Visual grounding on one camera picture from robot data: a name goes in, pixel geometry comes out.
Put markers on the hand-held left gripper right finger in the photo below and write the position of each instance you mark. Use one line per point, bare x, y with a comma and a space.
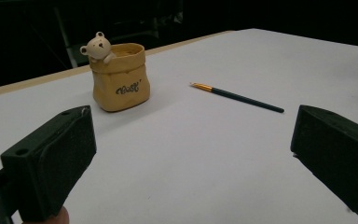
338, 152

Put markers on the yellow bag-shaped bear pen holder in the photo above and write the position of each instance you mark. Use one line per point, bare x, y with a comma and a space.
121, 84

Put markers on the white board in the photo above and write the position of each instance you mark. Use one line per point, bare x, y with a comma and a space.
199, 149

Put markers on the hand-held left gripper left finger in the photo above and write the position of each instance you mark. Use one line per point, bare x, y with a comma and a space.
52, 161

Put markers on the dark green paintbrush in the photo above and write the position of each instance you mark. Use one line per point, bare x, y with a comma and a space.
242, 98

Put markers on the metal stand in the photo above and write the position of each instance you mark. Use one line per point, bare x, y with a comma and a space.
70, 46

